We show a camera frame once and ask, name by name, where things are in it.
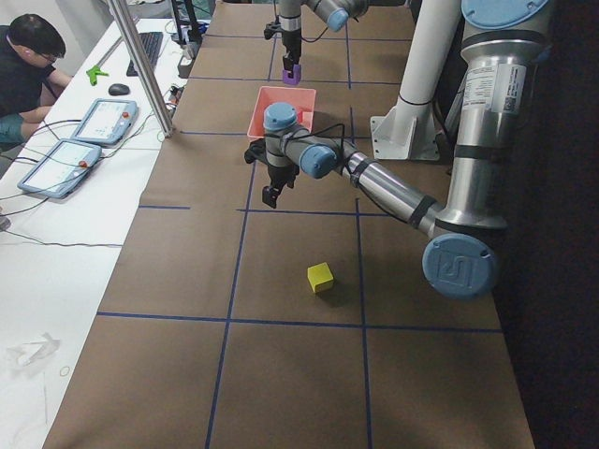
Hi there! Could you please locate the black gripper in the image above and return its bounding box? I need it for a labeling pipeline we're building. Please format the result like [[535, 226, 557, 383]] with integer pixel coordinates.
[[282, 32, 301, 70], [262, 164, 298, 208]]

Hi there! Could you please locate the purple foam block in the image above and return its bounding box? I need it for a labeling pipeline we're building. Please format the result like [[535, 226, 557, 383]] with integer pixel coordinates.
[[282, 65, 301, 85]]

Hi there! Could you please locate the yellow-green foam block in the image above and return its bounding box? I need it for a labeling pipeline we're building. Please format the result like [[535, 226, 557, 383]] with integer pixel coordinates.
[[307, 262, 334, 294]]

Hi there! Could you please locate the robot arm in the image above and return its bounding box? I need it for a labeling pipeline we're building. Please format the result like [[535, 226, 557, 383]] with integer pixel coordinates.
[[244, 1, 555, 299], [264, 0, 406, 84]]

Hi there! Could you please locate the pink plastic bin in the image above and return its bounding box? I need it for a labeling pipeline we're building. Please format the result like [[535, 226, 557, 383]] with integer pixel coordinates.
[[247, 86, 316, 140]]

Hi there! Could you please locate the black keyboard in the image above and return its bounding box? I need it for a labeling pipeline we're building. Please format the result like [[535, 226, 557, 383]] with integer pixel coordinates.
[[139, 32, 164, 70]]

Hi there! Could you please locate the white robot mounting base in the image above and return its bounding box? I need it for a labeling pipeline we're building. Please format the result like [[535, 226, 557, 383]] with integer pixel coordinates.
[[371, 0, 461, 161]]

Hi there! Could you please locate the far teach pendant tablet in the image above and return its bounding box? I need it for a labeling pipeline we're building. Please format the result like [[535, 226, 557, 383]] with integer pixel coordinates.
[[71, 98, 139, 146]]

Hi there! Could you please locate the teach pendant tablet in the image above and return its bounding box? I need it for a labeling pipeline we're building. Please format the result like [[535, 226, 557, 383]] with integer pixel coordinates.
[[17, 139, 102, 199], [71, 98, 139, 146]]

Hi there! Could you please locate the black computer mouse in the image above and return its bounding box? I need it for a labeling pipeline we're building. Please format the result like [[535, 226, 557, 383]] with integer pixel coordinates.
[[109, 83, 130, 96]]

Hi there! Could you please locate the green plastic tool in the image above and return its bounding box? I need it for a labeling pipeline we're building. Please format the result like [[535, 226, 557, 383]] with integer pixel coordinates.
[[86, 65, 109, 86]]

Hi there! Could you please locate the near teach pendant tablet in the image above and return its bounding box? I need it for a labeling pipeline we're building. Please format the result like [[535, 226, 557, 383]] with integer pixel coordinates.
[[17, 139, 102, 199]]

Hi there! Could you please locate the seated person in black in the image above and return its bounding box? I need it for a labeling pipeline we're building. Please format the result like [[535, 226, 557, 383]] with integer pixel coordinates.
[[1, 13, 72, 147]]

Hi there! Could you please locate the crumpled clear plastic wrap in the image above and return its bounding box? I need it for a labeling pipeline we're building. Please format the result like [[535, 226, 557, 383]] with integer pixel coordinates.
[[5, 332, 62, 370]]

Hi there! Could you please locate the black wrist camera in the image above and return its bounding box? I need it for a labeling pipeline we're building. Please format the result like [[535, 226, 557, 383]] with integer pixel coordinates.
[[263, 22, 281, 40], [243, 138, 268, 165]]

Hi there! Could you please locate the aluminium frame post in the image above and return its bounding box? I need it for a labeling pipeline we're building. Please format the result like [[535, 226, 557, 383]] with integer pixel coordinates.
[[107, 0, 173, 138]]

